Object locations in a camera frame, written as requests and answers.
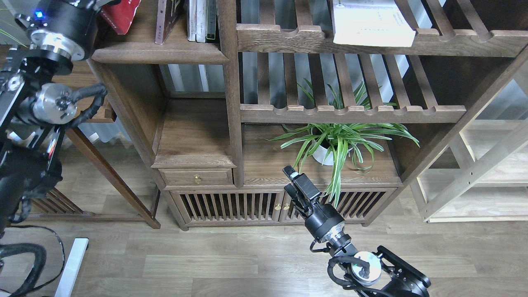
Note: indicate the dark wooden side table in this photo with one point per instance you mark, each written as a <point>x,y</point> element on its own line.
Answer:
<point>93,155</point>

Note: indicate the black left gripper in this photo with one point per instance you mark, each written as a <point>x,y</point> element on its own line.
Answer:
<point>95,5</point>

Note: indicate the green spider plant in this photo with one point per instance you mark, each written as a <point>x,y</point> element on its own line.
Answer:
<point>342,141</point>

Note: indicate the white book on top shelf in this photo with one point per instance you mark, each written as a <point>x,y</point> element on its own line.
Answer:
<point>376,23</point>

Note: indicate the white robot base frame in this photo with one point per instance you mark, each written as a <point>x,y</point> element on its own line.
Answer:
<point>72,267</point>

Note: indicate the white upright book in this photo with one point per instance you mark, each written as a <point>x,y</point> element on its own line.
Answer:
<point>201,16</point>
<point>191,20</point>

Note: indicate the dark wooden slatted rack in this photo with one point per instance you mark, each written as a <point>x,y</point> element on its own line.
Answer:
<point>56,203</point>

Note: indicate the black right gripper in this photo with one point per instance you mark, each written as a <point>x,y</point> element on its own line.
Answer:
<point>303,193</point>

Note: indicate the light wooden shelf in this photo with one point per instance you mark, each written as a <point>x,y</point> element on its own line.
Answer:
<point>488,176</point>

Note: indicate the red book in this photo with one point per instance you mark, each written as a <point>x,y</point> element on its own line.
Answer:
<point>120,16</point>

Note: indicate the green plant leaves left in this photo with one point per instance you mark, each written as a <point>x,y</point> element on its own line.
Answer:
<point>5,34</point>

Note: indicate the white upright book middle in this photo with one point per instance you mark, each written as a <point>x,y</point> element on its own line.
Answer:
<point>201,16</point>

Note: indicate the dark maroon book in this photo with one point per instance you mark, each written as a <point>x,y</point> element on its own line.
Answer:
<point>168,12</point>

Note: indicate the dark wooden bookshelf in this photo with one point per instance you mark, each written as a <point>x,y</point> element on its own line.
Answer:
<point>204,109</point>

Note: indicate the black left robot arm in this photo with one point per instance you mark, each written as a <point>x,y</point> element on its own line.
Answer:
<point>35,111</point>

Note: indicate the dark green upright book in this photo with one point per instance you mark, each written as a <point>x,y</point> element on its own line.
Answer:
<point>212,31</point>

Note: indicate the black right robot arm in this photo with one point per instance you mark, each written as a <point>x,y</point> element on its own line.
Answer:
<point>369,274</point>

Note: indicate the white upright book left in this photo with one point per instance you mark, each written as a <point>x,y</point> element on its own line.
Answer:
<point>191,20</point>

